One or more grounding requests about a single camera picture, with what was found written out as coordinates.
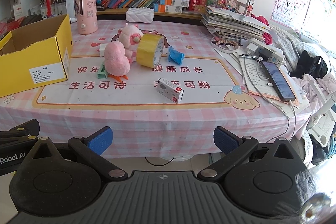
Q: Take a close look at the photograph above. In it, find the small blue plastic toy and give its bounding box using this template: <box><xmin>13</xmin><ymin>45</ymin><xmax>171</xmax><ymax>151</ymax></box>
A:
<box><xmin>167</xmin><ymin>46</ymin><xmax>185</xmax><ymax>65</ymax></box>

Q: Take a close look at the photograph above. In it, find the pink plush pig toy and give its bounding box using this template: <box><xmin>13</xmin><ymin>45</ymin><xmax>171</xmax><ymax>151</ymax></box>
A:
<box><xmin>115</xmin><ymin>24</ymin><xmax>144</xmax><ymax>63</ymax></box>

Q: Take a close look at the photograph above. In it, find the pink plush chick toy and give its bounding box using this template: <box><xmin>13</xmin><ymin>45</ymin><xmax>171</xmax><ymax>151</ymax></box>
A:
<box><xmin>104</xmin><ymin>41</ymin><xmax>131</xmax><ymax>81</ymax></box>

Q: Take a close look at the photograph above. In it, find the black smartphone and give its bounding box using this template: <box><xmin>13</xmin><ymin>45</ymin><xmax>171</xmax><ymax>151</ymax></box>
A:
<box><xmin>261</xmin><ymin>61</ymin><xmax>297</xmax><ymax>102</ymax></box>

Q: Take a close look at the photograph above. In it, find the orange blue carton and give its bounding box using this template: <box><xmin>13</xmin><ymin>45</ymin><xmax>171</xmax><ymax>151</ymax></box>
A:
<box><xmin>154</xmin><ymin>4</ymin><xmax>183</xmax><ymax>14</ymax></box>
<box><xmin>160</xmin><ymin>0</ymin><xmax>190</xmax><ymax>7</ymax></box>

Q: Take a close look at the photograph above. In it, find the open printed workbook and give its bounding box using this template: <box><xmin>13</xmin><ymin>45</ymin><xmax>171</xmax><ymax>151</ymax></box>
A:
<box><xmin>239</xmin><ymin>55</ymin><xmax>308</xmax><ymax>112</ymax></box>

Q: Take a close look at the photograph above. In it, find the white charging cable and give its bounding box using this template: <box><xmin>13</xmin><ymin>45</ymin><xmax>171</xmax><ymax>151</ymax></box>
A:
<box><xmin>244</xmin><ymin>55</ymin><xmax>298</xmax><ymax>147</ymax></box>

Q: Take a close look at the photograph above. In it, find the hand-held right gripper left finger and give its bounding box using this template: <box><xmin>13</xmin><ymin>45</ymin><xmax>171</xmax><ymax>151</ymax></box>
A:
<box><xmin>20</xmin><ymin>126</ymin><xmax>129</xmax><ymax>180</ymax></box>

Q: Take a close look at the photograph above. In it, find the pink carton box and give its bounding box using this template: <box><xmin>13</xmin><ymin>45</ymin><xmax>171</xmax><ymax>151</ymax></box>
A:
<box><xmin>76</xmin><ymin>0</ymin><xmax>98</xmax><ymax>35</ymax></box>

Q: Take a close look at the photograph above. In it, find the small white red box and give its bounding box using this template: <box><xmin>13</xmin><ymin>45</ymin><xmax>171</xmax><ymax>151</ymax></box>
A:
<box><xmin>157</xmin><ymin>78</ymin><xmax>184</xmax><ymax>104</ymax></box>

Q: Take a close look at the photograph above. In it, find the green plastic clip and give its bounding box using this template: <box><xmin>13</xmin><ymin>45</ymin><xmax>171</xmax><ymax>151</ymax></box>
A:
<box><xmin>97</xmin><ymin>63</ymin><xmax>109</xmax><ymax>80</ymax></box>

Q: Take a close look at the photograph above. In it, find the yellow cardboard box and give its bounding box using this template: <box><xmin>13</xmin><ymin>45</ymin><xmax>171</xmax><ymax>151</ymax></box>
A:
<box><xmin>0</xmin><ymin>13</ymin><xmax>73</xmax><ymax>98</ymax></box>

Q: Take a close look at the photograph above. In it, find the pink checked printed tablecloth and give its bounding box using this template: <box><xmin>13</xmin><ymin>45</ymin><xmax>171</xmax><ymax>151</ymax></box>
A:
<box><xmin>0</xmin><ymin>18</ymin><xmax>313</xmax><ymax>160</ymax></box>

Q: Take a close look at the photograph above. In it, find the white folding stand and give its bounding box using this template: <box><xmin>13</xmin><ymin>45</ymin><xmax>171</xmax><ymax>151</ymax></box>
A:
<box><xmin>307</xmin><ymin>82</ymin><xmax>336</xmax><ymax>163</ymax></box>

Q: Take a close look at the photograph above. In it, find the stack of papers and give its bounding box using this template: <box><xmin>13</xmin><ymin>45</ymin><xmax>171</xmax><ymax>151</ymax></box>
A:
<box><xmin>202</xmin><ymin>6</ymin><xmax>271</xmax><ymax>44</ymax></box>

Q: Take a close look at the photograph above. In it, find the white power strip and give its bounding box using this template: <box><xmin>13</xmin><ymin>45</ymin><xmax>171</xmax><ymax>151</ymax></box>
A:
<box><xmin>252</xmin><ymin>42</ymin><xmax>286</xmax><ymax>67</ymax></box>

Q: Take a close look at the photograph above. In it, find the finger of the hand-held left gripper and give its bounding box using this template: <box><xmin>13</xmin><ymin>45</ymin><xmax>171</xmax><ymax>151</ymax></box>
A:
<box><xmin>0</xmin><ymin>119</ymin><xmax>40</xmax><ymax>145</ymax></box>

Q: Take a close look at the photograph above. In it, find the yellow tape roll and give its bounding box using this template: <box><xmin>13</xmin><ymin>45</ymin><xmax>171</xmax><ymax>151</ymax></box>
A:
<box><xmin>136</xmin><ymin>34</ymin><xmax>165</xmax><ymax>69</ymax></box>

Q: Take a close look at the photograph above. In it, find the white charger block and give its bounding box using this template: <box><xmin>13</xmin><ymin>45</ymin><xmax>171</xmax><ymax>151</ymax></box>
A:
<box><xmin>245</xmin><ymin>38</ymin><xmax>261</xmax><ymax>56</ymax></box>

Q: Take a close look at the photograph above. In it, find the colourful hair clip bunch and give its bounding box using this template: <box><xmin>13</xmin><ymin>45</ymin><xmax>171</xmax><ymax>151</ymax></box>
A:
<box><xmin>211</xmin><ymin>0</ymin><xmax>240</xmax><ymax>14</ymax></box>

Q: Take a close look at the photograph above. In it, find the patterned strap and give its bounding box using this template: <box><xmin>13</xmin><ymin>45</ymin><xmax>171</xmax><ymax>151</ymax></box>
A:
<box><xmin>211</xmin><ymin>39</ymin><xmax>243</xmax><ymax>53</ymax></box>

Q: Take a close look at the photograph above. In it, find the pen holder with pens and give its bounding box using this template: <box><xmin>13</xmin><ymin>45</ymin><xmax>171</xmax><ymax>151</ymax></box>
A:
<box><xmin>39</xmin><ymin>0</ymin><xmax>67</xmax><ymax>19</ymax></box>

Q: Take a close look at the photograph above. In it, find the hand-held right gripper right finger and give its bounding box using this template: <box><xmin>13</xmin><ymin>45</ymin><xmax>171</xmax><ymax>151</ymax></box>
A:
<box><xmin>197</xmin><ymin>126</ymin><xmax>308</xmax><ymax>180</ymax></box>

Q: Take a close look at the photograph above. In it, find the black cloth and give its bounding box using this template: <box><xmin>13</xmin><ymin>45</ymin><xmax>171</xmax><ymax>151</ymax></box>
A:
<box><xmin>290</xmin><ymin>50</ymin><xmax>328</xmax><ymax>80</ymax></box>

